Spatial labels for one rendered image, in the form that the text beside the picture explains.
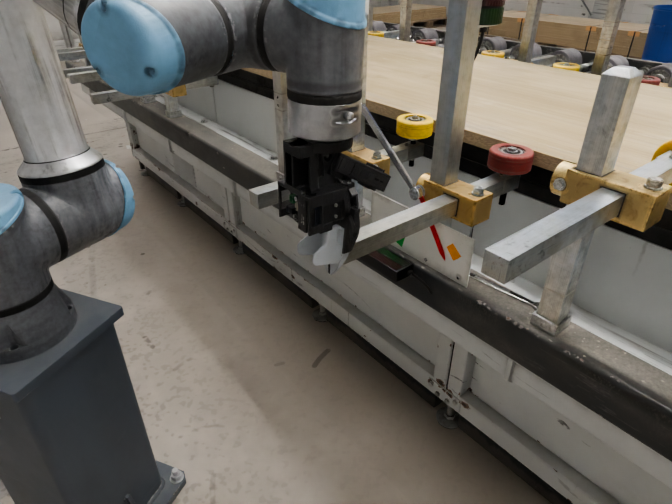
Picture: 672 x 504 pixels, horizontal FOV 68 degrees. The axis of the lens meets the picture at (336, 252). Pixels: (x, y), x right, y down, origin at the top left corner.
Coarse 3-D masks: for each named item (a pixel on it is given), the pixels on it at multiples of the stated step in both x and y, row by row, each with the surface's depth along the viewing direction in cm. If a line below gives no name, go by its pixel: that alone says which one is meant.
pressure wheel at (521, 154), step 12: (504, 144) 94; (516, 144) 94; (492, 156) 91; (504, 156) 89; (516, 156) 89; (528, 156) 89; (492, 168) 92; (504, 168) 90; (516, 168) 89; (528, 168) 90; (504, 204) 97
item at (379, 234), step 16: (496, 176) 93; (512, 176) 93; (496, 192) 91; (416, 208) 81; (432, 208) 81; (448, 208) 84; (384, 224) 77; (400, 224) 77; (416, 224) 80; (432, 224) 83; (368, 240) 74; (384, 240) 76; (352, 256) 73
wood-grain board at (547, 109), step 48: (384, 48) 186; (432, 48) 186; (384, 96) 127; (432, 96) 127; (480, 96) 127; (528, 96) 127; (576, 96) 127; (480, 144) 102; (528, 144) 96; (576, 144) 96; (624, 144) 96
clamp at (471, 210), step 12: (420, 180) 91; (432, 192) 88; (444, 192) 86; (456, 192) 84; (468, 192) 84; (468, 204) 83; (480, 204) 83; (456, 216) 86; (468, 216) 84; (480, 216) 84
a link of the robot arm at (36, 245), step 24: (0, 192) 84; (24, 192) 88; (0, 216) 79; (24, 216) 84; (48, 216) 87; (0, 240) 80; (24, 240) 83; (48, 240) 87; (0, 264) 81; (24, 264) 84; (48, 264) 90; (0, 288) 83; (24, 288) 85
